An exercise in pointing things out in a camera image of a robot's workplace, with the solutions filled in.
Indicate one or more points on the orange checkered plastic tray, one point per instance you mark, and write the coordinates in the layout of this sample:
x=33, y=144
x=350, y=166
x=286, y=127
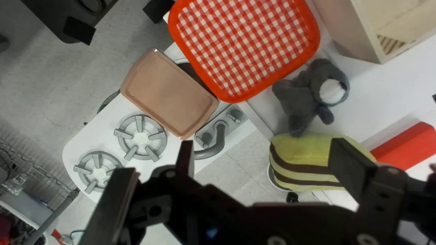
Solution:
x=240, y=45

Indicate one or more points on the white toy stove counter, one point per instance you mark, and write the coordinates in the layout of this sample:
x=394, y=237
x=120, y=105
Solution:
x=97, y=136

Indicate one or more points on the white toy kitchen cabinet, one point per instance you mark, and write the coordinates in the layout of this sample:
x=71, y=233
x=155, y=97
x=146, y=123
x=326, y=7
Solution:
x=386, y=90

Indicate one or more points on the orange rectangular block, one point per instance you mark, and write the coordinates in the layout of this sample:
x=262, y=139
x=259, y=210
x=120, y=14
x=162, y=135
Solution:
x=403, y=144

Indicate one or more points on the light wooden box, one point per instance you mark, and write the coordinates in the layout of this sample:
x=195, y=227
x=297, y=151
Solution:
x=358, y=31

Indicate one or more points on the grey toy faucet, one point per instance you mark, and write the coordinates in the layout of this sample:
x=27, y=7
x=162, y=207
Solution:
x=218, y=140

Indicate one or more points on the grey toy burner grate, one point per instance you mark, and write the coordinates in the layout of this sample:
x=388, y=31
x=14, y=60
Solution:
x=97, y=172
x=140, y=136

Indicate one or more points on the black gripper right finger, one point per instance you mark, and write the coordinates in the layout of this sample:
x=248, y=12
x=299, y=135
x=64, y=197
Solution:
x=349, y=165

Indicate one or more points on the pink plastic tray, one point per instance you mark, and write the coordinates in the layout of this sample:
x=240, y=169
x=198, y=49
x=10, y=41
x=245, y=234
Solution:
x=168, y=93

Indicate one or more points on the aluminium extrusion rail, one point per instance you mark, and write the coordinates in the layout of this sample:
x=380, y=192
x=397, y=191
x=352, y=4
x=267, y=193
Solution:
x=31, y=212

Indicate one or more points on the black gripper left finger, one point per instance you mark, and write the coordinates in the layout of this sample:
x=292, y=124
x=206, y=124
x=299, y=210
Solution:
x=184, y=157

